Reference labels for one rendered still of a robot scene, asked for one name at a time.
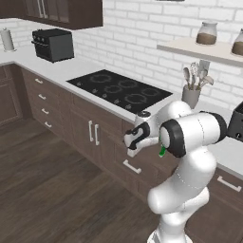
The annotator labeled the black toaster oven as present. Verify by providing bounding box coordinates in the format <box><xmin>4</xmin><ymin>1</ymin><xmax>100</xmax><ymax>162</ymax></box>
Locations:
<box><xmin>30</xmin><ymin>28</ymin><xmax>76</xmax><ymax>64</ymax></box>

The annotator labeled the white cupboard door handle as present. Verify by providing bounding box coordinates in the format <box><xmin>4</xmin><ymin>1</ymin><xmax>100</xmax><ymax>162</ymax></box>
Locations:
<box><xmin>87</xmin><ymin>120</ymin><xmax>95</xmax><ymax>143</ymax></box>
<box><xmin>94</xmin><ymin>123</ymin><xmax>101</xmax><ymax>147</ymax></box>

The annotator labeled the dark brown corner cupboard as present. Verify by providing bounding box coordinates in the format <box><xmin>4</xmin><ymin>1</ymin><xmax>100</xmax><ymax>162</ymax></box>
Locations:
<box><xmin>0</xmin><ymin>64</ymin><xmax>25</xmax><ymax>126</ymax></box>

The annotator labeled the glass jar with brown filling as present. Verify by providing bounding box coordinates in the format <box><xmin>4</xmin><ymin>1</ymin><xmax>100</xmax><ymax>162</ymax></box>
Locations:
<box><xmin>196</xmin><ymin>21</ymin><xmax>219</xmax><ymax>46</ymax></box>
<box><xmin>231</xmin><ymin>28</ymin><xmax>243</xmax><ymax>57</ymax></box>

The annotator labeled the grey spoon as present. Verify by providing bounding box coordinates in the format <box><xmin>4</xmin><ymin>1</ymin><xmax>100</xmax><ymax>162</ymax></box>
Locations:
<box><xmin>182</xmin><ymin>66</ymin><xmax>192</xmax><ymax>91</ymax></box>

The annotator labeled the white paper towel roll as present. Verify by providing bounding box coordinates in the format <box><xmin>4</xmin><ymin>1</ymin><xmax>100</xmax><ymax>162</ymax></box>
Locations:
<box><xmin>0</xmin><ymin>27</ymin><xmax>17</xmax><ymax>53</ymax></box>

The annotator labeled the dark brown drawer front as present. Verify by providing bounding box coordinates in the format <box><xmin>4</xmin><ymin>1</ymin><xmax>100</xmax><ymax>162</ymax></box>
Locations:
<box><xmin>25</xmin><ymin>83</ymin><xmax>64</xmax><ymax>116</ymax></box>
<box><xmin>31</xmin><ymin>112</ymin><xmax>65</xmax><ymax>144</ymax></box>
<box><xmin>206</xmin><ymin>166</ymin><xmax>243</xmax><ymax>217</ymax></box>
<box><xmin>108</xmin><ymin>139</ymin><xmax>167</xmax><ymax>195</ymax></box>
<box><xmin>22</xmin><ymin>67</ymin><xmax>63</xmax><ymax>103</ymax></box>
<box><xmin>28</xmin><ymin>98</ymin><xmax>64</xmax><ymax>130</ymax></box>

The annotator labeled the pale wall shelf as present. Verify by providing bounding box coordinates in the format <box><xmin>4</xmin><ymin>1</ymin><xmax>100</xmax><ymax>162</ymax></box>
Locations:
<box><xmin>156</xmin><ymin>37</ymin><xmax>243</xmax><ymax>68</ymax></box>

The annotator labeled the grey utensil pot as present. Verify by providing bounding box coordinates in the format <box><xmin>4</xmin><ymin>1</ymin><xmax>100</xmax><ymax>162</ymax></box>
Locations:
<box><xmin>181</xmin><ymin>84</ymin><xmax>202</xmax><ymax>110</ymax></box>

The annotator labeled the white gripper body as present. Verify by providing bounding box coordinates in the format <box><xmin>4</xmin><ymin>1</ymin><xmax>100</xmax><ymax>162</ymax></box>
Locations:
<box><xmin>125</xmin><ymin>138</ymin><xmax>160</xmax><ymax>159</ymax></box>

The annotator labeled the dark brown wall cupboard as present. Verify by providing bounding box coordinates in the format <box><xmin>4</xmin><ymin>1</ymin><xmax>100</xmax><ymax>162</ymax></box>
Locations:
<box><xmin>0</xmin><ymin>0</ymin><xmax>104</xmax><ymax>31</ymax></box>

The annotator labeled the black hob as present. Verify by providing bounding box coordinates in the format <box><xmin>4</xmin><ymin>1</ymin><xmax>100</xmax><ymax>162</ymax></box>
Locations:
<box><xmin>65</xmin><ymin>68</ymin><xmax>174</xmax><ymax>115</ymax></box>

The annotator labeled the grey whisk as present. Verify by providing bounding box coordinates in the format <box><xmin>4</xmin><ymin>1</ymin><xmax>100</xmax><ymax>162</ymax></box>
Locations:
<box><xmin>189</xmin><ymin>62</ymin><xmax>200</xmax><ymax>91</ymax></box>

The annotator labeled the black toaster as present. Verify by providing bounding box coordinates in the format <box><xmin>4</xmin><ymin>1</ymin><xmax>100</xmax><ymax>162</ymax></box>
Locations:
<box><xmin>226</xmin><ymin>101</ymin><xmax>243</xmax><ymax>143</ymax></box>

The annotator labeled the dark brown cupboard door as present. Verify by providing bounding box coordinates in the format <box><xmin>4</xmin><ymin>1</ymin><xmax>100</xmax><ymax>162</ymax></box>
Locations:
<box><xmin>69</xmin><ymin>107</ymin><xmax>95</xmax><ymax>160</ymax></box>
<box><xmin>93</xmin><ymin>119</ymin><xmax>112</xmax><ymax>178</ymax></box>

